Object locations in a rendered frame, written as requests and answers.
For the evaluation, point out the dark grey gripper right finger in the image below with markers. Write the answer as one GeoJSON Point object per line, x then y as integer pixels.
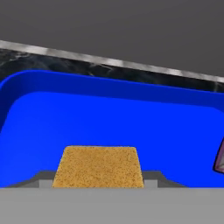
{"type": "Point", "coordinates": [154, 178]}

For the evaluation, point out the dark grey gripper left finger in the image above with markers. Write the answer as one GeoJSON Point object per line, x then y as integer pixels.
{"type": "Point", "coordinates": [43, 178]}

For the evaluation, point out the golden brown cake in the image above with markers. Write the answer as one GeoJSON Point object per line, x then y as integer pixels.
{"type": "Point", "coordinates": [97, 167]}

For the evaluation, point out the blue tray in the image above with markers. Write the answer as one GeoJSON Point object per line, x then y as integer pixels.
{"type": "Point", "coordinates": [116, 122]}

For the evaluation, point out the pink cake with dark edge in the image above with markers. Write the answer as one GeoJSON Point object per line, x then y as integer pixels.
{"type": "Point", "coordinates": [220, 160]}

